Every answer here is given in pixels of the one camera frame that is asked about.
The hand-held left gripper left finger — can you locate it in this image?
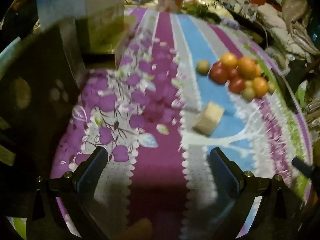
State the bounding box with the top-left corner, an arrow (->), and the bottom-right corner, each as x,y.
26,146 -> 110,240

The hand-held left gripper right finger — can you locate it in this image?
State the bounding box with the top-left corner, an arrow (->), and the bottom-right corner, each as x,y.
209,147 -> 310,240

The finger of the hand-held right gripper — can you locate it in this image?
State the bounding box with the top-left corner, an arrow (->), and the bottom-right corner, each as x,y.
291,157 -> 315,179

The yellow-green round fruit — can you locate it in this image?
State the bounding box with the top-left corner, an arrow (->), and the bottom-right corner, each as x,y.
196,60 -> 210,75
241,87 -> 256,102

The small orange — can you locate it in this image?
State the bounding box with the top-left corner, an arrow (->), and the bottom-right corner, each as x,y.
220,53 -> 238,68
252,77 -> 269,98

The large red tomato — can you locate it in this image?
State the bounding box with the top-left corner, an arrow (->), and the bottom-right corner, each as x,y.
209,62 -> 229,85

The large orange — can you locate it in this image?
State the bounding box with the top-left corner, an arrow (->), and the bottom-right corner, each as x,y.
237,57 -> 258,80

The beige cube block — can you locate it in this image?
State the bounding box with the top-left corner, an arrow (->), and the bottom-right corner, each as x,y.
192,101 -> 225,137

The striped floral blanket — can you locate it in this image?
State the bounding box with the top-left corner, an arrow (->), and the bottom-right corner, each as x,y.
50,6 -> 313,240

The black box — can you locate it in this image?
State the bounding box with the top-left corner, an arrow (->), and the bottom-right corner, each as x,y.
0,26 -> 87,218

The light blue cloth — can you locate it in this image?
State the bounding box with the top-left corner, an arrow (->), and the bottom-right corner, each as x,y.
0,36 -> 22,80

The pile of clothes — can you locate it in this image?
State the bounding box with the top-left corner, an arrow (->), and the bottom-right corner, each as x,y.
247,0 -> 320,63

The green leafy bunch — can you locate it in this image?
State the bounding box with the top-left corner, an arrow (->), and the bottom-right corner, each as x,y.
185,4 -> 220,23

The blue and white carton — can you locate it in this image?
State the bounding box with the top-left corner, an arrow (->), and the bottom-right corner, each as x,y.
36,0 -> 127,53

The pink packet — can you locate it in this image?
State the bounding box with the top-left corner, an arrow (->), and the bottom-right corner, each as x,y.
157,0 -> 185,12

